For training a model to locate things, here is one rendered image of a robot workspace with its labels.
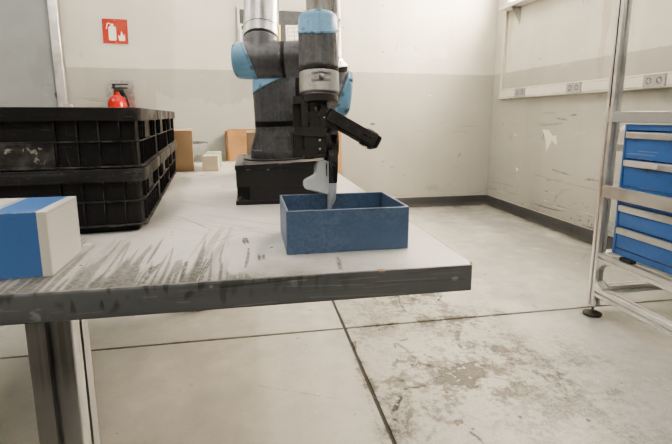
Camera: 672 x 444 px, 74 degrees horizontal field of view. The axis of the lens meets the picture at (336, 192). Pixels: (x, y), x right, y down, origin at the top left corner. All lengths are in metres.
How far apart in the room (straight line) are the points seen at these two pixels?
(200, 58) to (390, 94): 1.78
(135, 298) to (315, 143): 0.40
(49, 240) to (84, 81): 3.79
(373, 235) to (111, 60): 3.86
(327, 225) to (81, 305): 0.35
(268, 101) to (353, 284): 0.66
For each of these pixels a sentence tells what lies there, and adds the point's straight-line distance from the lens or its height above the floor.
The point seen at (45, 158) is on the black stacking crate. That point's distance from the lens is 0.93.
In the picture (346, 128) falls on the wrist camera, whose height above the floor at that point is 0.89.
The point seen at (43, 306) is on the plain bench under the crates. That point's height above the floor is 0.68.
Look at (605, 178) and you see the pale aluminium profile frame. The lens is 2.29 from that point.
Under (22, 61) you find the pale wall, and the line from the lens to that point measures 4.61.
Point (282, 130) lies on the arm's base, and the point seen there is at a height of 0.88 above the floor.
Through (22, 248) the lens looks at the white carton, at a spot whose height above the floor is 0.74.
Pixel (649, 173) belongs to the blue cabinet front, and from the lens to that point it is 2.16.
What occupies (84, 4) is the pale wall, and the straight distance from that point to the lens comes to 4.53.
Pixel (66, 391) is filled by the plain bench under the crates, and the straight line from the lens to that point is 0.78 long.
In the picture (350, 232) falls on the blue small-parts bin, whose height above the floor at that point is 0.73.
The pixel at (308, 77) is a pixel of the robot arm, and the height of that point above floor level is 0.98.
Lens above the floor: 0.92
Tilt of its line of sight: 10 degrees down
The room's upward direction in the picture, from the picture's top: straight up
